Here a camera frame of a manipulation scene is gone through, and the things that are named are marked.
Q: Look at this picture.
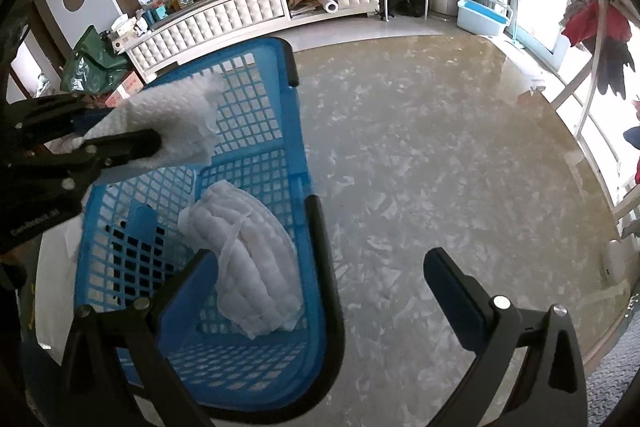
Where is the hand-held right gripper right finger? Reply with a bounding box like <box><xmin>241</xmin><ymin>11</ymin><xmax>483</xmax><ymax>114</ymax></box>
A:
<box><xmin>422</xmin><ymin>248</ymin><xmax>588</xmax><ymax>427</ymax></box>

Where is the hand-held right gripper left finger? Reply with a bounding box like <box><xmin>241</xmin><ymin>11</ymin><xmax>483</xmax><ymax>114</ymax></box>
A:
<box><xmin>50</xmin><ymin>249</ymin><xmax>221</xmax><ymax>427</ymax></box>

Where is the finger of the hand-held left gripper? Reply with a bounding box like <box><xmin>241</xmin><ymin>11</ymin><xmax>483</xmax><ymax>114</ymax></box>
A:
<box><xmin>7</xmin><ymin>93</ymin><xmax>108</xmax><ymax>145</ymax></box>
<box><xmin>27</xmin><ymin>129</ymin><xmax>162</xmax><ymax>188</ymax></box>

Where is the white paper towel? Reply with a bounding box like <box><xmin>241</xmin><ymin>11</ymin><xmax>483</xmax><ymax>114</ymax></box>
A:
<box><xmin>47</xmin><ymin>72</ymin><xmax>228</xmax><ymax>188</ymax></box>

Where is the white quilted cloth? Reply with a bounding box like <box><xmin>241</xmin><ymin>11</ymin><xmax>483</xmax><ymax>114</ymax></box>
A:
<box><xmin>177</xmin><ymin>181</ymin><xmax>303</xmax><ymax>340</ymax></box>

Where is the blue plastic basket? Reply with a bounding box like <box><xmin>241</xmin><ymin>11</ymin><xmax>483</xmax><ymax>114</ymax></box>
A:
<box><xmin>74</xmin><ymin>36</ymin><xmax>347</xmax><ymax>425</ymax></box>

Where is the pink white carton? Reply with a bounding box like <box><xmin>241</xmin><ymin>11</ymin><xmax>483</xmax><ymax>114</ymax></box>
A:
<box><xmin>105</xmin><ymin>72</ymin><xmax>146</xmax><ymax>108</ymax></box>

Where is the green plastic bag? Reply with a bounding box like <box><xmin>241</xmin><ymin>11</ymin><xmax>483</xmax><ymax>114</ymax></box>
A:
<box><xmin>60</xmin><ymin>25</ymin><xmax>130</xmax><ymax>94</ymax></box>

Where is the white sheet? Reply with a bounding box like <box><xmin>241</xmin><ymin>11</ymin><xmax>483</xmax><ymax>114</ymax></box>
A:
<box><xmin>37</xmin><ymin>217</ymin><xmax>83</xmax><ymax>358</ymax></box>

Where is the white tufted cabinet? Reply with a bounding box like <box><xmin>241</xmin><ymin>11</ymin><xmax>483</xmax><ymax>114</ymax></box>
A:
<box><xmin>125</xmin><ymin>0</ymin><xmax>381</xmax><ymax>85</ymax></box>

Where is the grey textured mat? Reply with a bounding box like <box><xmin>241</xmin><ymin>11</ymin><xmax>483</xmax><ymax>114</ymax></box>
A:
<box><xmin>585</xmin><ymin>332</ymin><xmax>640</xmax><ymax>427</ymax></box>

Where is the light blue plastic bin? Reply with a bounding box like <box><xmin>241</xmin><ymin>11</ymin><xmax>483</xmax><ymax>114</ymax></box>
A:
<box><xmin>456</xmin><ymin>0</ymin><xmax>513</xmax><ymax>35</ymax></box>

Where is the dark hanging garment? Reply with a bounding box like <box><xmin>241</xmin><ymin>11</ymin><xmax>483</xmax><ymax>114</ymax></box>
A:
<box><xmin>595</xmin><ymin>37</ymin><xmax>636</xmax><ymax>100</ymax></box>

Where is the black bag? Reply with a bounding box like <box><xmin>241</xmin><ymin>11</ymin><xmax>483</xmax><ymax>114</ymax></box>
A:
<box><xmin>387</xmin><ymin>0</ymin><xmax>426</xmax><ymax>18</ymax></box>

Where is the red hanging garment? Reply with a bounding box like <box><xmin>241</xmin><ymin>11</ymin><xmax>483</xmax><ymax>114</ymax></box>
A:
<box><xmin>560</xmin><ymin>0</ymin><xmax>632</xmax><ymax>52</ymax></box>

